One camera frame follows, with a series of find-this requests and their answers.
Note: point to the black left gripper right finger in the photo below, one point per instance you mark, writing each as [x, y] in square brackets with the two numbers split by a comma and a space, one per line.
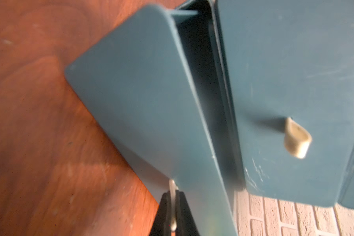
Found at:
[185, 222]

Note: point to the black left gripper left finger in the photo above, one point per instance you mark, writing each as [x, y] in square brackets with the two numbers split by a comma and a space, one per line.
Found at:
[162, 222]

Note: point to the teal pulled-out drawer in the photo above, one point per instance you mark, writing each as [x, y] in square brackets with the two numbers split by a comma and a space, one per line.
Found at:
[290, 66]

